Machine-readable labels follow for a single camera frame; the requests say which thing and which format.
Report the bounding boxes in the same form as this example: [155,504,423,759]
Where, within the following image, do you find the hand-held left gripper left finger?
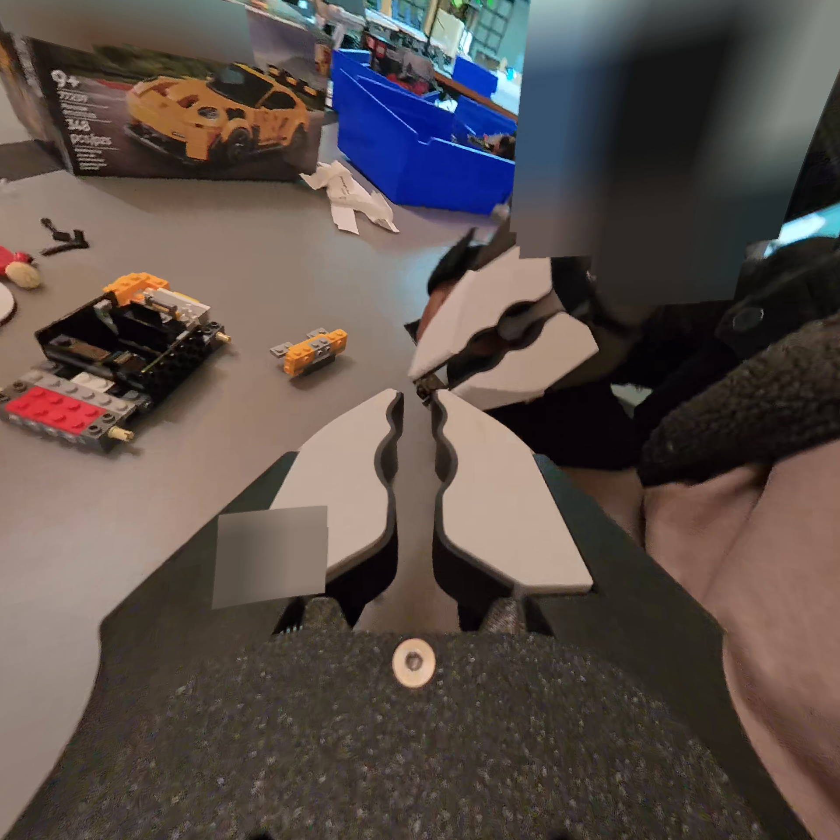
[269,387,406,626]

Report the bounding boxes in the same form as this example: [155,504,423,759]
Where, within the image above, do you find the small black toy part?
[40,217,90,256]

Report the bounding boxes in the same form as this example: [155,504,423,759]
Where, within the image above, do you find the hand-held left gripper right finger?
[430,390,595,632]

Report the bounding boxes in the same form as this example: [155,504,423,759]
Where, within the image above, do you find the crumpled white paper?
[300,160,400,235]

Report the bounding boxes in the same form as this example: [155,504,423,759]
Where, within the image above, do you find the black textured pad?
[484,379,642,471]

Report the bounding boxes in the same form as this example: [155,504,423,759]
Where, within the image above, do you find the black toy set box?
[0,29,329,182]

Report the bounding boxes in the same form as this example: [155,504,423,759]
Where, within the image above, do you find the black red toy car chassis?
[0,272,232,455]

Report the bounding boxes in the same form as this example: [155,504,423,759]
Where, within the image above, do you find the blue plastic bin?
[453,55,520,133]
[331,49,517,215]

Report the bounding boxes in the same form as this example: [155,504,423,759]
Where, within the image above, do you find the person's right hand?
[416,274,473,347]

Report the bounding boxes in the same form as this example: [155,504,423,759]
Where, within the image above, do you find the orange grey brick assembly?
[269,326,349,378]

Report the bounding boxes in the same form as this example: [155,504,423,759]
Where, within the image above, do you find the person's right forearm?
[577,298,736,396]

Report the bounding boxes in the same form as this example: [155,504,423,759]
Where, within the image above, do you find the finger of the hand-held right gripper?
[448,313,599,412]
[407,245,556,382]

